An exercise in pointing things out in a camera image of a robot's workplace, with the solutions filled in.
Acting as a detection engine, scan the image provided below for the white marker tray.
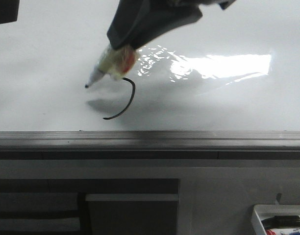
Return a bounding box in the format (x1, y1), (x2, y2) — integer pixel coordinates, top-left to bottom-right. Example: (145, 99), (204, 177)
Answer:
(251, 205), (300, 235)

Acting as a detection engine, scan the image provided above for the grey aluminium whiteboard frame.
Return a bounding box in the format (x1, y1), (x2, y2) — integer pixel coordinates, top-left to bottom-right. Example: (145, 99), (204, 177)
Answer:
(0, 131), (300, 152)

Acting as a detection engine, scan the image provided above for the black marker in tray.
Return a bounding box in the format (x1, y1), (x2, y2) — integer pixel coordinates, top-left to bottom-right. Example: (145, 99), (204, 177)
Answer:
(261, 215), (300, 229)

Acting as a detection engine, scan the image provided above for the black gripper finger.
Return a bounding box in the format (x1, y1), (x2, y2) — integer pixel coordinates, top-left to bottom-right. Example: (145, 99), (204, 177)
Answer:
(106, 0), (203, 50)
(0, 0), (20, 24)

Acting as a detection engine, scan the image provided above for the white black-tipped whiteboard marker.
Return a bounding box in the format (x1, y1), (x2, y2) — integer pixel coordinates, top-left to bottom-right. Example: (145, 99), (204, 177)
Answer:
(85, 44), (140, 89)

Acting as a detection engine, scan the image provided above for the white whiteboard surface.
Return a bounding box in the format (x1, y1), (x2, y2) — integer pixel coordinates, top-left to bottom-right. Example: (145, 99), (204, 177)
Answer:
(0, 0), (300, 131)

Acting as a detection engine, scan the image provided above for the dark cabinet with white edge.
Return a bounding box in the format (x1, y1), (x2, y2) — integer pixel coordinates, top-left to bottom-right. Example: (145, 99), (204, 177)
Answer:
(85, 193), (179, 235)

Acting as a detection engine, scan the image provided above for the metal tray hook left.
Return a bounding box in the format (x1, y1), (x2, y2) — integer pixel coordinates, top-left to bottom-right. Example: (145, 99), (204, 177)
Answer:
(275, 193), (282, 205)

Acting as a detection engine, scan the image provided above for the red-capped marker in tray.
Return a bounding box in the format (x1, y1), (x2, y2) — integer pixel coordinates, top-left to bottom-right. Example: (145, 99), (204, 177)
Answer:
(266, 228), (300, 235)

